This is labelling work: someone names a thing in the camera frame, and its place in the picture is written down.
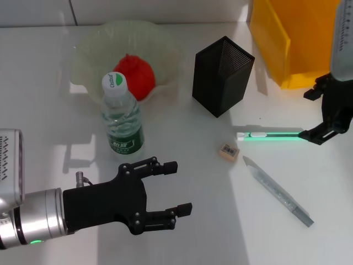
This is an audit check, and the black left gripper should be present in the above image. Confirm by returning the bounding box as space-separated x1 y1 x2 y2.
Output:
62 156 193 236

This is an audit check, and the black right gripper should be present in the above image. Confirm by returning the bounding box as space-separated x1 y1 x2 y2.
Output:
299 73 353 146

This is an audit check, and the green pen white cap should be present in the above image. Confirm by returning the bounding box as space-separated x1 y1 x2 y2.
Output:
236 131 304 144

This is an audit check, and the beige eraser with barcode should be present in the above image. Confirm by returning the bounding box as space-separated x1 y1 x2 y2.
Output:
217 142 239 160

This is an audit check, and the water bottle green label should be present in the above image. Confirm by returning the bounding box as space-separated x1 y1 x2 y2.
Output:
100 71 146 163

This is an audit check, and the red-orange fruit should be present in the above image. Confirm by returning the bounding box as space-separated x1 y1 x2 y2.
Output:
112 54 157 102

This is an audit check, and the black mesh pen holder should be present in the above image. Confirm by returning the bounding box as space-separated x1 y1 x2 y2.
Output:
191 35 255 119

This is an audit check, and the green glass fruit plate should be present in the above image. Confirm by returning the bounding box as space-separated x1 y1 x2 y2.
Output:
68 20 185 105

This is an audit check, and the yellow plastic bin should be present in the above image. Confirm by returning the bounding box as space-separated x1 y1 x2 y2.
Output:
249 0 340 89

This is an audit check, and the left gripper cable with plug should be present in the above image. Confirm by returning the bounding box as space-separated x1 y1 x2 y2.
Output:
76 171 95 189

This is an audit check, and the silver vented camera box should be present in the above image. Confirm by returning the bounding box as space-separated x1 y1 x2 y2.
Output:
0 128 26 206

